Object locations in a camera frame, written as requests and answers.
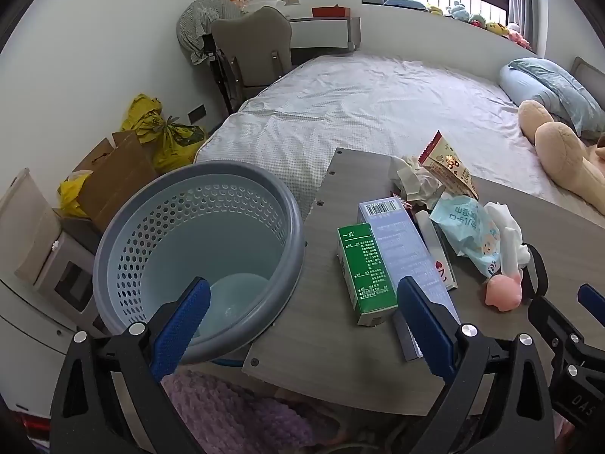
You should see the white cabinet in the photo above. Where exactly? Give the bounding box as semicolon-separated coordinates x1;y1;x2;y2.
0;274;76;417

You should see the bed with checkered sheet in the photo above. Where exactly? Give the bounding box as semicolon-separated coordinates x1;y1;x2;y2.
195;53;605;218

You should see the white playing card box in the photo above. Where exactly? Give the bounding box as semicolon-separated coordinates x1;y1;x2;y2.
415;210;458;291

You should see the light blue wet wipes packet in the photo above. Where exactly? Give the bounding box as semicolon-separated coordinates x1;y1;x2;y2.
429;194;502;279

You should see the beige upholstered chair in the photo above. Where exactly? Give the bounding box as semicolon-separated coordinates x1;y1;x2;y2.
210;6;294;112

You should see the yellow plain sack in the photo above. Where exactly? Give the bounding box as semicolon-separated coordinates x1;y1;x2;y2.
122;93;164;145

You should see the grey perforated plastic basket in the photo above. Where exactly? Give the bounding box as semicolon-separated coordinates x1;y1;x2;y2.
93;161;307;365

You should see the white wet wipe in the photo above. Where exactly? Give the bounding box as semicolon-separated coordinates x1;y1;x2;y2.
484;201;532;277

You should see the beige teddy bear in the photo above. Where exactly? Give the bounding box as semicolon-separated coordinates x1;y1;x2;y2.
517;100;605;216

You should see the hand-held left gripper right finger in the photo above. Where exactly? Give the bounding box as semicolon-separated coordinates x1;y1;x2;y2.
396;275;555;454

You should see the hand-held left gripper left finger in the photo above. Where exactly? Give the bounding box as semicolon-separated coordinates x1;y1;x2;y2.
50;277;212;454

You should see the blue patterned pillow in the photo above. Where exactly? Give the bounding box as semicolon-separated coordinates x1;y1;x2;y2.
510;58;605;134

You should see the red and beige snack wrapper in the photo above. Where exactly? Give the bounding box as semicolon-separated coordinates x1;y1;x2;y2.
418;131;479;199

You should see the row of plush toys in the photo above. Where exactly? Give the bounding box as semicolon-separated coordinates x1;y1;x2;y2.
423;0;532;50

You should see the translucent beige storage bin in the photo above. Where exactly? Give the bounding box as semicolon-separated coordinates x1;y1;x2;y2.
0;168;62;287

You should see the standing fan with checkered cover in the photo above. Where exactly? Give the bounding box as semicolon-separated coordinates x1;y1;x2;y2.
176;0;243;114

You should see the pink pig toy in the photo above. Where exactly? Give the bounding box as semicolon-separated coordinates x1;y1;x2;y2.
486;272;524;312

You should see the red glossy object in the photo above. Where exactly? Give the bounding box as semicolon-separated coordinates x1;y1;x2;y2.
16;411;53;454

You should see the green and white carton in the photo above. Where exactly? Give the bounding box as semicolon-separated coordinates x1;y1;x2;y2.
337;223;399;327

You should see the grey headboard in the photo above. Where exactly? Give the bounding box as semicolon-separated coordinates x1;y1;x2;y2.
572;57;605;92

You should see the yellow printed sack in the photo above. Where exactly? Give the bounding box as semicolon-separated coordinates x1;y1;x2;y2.
151;116;209;173

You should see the white and grey desk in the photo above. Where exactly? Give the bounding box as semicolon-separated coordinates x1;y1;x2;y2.
255;15;361;64

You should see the lavender carton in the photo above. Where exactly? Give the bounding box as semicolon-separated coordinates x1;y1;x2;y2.
357;197;461;362

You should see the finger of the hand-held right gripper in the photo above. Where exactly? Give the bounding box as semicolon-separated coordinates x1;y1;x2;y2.
577;284;605;329
524;243;585;375

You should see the yellow plastic bag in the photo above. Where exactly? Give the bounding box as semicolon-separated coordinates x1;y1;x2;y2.
57;173;93;218

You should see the beige tissue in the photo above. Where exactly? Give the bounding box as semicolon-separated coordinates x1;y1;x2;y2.
388;155;447;209

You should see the brown cardboard box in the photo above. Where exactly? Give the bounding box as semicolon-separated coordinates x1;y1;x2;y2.
71;130;159;233

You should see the purple fluffy rug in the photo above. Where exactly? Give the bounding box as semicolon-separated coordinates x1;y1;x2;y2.
161;371;341;454

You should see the grey plastic stool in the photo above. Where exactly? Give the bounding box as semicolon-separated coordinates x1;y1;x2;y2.
33;234;107;336

